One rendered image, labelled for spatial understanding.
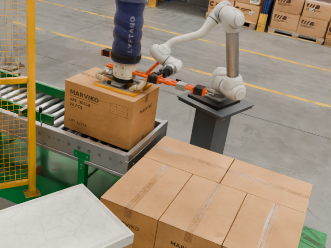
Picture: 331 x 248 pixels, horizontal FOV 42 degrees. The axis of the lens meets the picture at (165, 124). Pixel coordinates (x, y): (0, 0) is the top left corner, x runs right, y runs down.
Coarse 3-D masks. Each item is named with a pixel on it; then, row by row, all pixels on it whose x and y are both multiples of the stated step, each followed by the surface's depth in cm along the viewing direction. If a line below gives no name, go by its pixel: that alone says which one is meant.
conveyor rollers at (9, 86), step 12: (0, 96) 376; (12, 96) 386; (24, 96) 387; (36, 96) 389; (48, 96) 391; (36, 108) 366; (48, 108) 368; (60, 120) 353; (72, 132) 340; (108, 144) 328
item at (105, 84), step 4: (108, 80) 321; (96, 84) 321; (100, 84) 321; (104, 84) 320; (108, 84) 321; (104, 88) 319; (108, 88) 318; (112, 88) 317; (116, 88) 317; (120, 88) 317; (124, 88) 316; (128, 88) 319; (120, 92) 315; (124, 92) 313; (128, 92) 314; (132, 92) 313; (136, 92) 316; (132, 96) 312
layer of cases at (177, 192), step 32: (160, 160) 318; (192, 160) 324; (224, 160) 330; (128, 192) 278; (160, 192) 282; (192, 192) 287; (224, 192) 292; (256, 192) 297; (288, 192) 302; (128, 224) 268; (160, 224) 258; (192, 224) 258; (224, 224) 262; (256, 224) 266; (288, 224) 270
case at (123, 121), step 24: (96, 72) 346; (72, 96) 327; (96, 96) 317; (120, 96) 310; (144, 96) 317; (72, 120) 336; (96, 120) 325; (120, 120) 315; (144, 120) 331; (120, 144) 323
